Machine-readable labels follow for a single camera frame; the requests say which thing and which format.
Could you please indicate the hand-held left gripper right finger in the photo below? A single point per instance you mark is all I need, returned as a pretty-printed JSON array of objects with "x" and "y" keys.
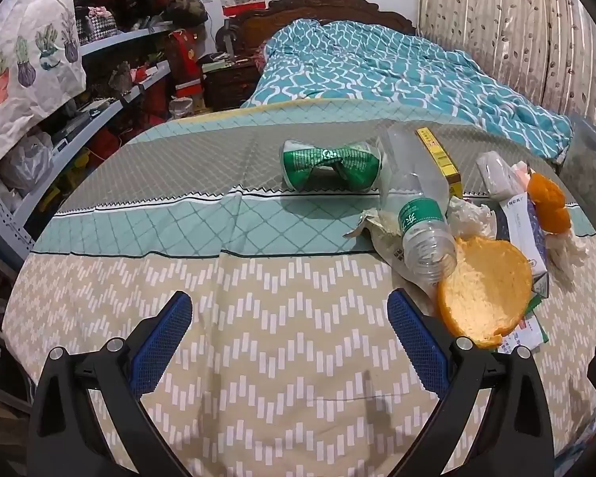
[{"x": 418, "y": 345}]

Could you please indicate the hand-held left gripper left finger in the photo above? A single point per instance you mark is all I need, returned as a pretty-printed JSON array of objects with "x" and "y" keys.
[{"x": 163, "y": 345}]

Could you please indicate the green and white wrapper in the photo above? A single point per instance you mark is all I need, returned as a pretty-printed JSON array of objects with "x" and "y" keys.
[{"x": 529, "y": 330}]

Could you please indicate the large orange peel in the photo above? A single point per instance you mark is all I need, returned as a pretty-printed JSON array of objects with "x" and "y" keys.
[{"x": 486, "y": 293}]

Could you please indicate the clear plastic bottle green label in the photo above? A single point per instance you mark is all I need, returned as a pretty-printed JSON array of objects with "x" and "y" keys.
[{"x": 419, "y": 228}]

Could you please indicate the crumpled brown paper bag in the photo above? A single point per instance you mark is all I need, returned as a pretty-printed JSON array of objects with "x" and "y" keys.
[{"x": 377, "y": 233}]

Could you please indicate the torn white tissue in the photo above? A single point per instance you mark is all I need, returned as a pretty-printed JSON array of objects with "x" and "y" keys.
[{"x": 568, "y": 251}]

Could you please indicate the crumpled white tissue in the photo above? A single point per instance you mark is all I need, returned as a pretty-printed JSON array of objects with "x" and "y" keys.
[{"x": 472, "y": 218}]

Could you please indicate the white carton box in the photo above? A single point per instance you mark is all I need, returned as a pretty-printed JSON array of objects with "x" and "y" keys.
[{"x": 524, "y": 231}]

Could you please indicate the small orange peel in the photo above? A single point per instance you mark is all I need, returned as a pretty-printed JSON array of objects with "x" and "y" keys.
[{"x": 549, "y": 203}]

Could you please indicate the yellow cardboard box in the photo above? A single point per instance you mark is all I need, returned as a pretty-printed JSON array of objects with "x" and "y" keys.
[{"x": 439, "y": 159}]

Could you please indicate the white wrapped packet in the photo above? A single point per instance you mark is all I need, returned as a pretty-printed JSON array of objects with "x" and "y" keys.
[{"x": 496, "y": 174}]

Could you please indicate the crushed green can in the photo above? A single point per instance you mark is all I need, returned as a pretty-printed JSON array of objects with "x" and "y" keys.
[{"x": 328, "y": 164}]

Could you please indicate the grey plastic bag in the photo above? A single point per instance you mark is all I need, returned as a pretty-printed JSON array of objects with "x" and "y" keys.
[{"x": 27, "y": 159}]

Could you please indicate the grey metal shelf rack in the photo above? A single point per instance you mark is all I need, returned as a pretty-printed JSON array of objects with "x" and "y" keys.
[{"x": 104, "y": 104}]

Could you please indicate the dark wooden nightstand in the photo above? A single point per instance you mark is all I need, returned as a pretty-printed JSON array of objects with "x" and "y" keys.
[{"x": 228, "y": 82}]

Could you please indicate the teal patterned quilt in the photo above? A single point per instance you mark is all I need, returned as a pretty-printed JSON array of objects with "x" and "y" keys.
[{"x": 377, "y": 69}]

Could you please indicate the plant printed white cloth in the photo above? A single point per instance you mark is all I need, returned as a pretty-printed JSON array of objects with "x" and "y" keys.
[{"x": 25, "y": 59}]

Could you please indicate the leaf patterned curtain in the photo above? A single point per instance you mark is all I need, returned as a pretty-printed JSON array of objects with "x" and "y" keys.
[{"x": 516, "y": 30}]

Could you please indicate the camouflage bag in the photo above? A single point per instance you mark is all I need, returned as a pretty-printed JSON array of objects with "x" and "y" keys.
[{"x": 184, "y": 7}]

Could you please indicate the carved wooden headboard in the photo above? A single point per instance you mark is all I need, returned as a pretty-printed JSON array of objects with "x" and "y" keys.
[{"x": 298, "y": 10}]

